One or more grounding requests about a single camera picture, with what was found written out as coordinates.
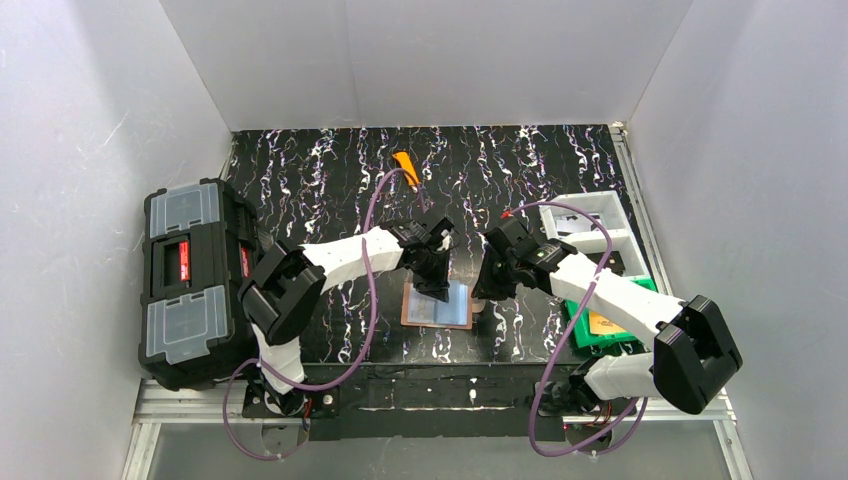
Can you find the green plastic bin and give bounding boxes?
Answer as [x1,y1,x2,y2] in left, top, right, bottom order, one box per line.
[563,276,657,348]

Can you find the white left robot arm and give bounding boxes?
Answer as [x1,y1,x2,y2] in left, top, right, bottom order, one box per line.
[238,210,454,395]

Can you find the white credit card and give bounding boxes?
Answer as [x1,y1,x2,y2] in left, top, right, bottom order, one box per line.
[554,213,604,236]

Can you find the black toolbox with clear lids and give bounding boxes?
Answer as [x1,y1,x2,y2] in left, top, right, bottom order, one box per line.
[138,178,260,390]

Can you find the orange utility knife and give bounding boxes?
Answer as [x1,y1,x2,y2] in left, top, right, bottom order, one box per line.
[392,151,421,193]

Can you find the orange credit card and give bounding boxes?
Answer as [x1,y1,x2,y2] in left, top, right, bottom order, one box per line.
[588,312,628,336]

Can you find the dark grey credit card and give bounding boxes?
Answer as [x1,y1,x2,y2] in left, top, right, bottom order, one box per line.
[589,250,626,276]

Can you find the white plastic bin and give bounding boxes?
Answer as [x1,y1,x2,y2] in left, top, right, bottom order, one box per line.
[539,190,650,279]

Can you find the aluminium frame rail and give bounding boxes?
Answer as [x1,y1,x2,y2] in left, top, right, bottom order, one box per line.
[132,380,753,479]

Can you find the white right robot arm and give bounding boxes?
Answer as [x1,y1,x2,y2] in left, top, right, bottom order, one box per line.
[472,217,743,415]

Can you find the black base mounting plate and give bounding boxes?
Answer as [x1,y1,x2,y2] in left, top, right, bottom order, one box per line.
[241,363,544,441]

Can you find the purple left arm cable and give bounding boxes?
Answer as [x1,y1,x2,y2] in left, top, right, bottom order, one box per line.
[221,167,429,462]

